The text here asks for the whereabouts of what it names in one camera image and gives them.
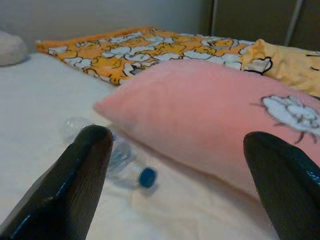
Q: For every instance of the yellow egg cartoon blanket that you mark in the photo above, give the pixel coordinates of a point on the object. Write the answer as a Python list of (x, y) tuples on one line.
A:
[(140, 52)]

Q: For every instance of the dark cabinet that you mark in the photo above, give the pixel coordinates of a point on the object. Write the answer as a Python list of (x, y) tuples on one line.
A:
[(250, 20)]

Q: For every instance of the beige plush toy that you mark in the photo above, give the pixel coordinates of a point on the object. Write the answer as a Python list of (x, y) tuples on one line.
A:
[(10, 48)]

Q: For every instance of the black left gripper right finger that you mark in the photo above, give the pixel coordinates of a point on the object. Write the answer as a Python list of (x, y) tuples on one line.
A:
[(287, 195)]

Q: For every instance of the clear plastic bottle blue cap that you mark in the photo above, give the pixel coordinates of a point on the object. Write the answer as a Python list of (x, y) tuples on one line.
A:
[(147, 178)]

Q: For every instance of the pink cartoon print pillow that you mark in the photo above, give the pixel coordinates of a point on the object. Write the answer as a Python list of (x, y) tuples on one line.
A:
[(190, 112)]

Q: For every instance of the white quilted mattress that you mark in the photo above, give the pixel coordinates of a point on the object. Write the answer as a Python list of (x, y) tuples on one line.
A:
[(37, 105)]

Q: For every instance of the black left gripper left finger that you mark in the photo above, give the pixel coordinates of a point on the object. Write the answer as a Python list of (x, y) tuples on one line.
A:
[(62, 195)]

